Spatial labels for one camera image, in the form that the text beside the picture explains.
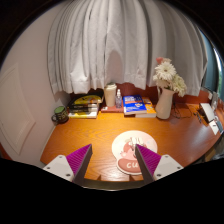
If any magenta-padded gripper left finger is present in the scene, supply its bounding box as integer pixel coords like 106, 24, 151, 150
43, 143, 94, 187

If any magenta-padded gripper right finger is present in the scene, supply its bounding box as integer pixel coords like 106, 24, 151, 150
133, 143, 184, 185

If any white pink cartoon mouse pad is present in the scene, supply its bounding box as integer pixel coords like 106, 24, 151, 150
111, 129, 158, 176

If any dark green mug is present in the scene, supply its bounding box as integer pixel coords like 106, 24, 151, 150
51, 105, 70, 125

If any orange white book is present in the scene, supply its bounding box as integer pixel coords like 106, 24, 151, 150
134, 96, 157, 119

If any white ceramic vase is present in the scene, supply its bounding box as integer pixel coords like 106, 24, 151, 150
154, 86, 176, 120

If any blue book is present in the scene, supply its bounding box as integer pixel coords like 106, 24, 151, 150
122, 94, 148, 116

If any dark red book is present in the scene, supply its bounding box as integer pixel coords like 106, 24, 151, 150
100, 105, 125, 114

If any yellow black book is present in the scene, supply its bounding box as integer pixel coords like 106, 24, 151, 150
71, 94, 104, 106

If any clear spray bottle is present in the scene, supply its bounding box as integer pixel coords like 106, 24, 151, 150
115, 88, 123, 109

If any cream tumbler with lid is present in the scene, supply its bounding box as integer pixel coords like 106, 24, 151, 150
103, 82, 118, 108

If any dark wooden desk back panel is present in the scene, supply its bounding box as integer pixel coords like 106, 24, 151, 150
69, 82, 214, 108

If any small white block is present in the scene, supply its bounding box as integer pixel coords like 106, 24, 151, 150
209, 119, 221, 136

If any white flat device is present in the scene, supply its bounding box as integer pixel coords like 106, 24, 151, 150
199, 102, 218, 124

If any white daisy flower bunch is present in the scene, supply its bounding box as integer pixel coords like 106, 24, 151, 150
152, 56, 188, 98

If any white pleated curtain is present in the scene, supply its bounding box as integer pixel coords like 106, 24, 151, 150
47, 0, 209, 98

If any black cable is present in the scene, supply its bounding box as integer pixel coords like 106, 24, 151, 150
171, 103, 201, 121

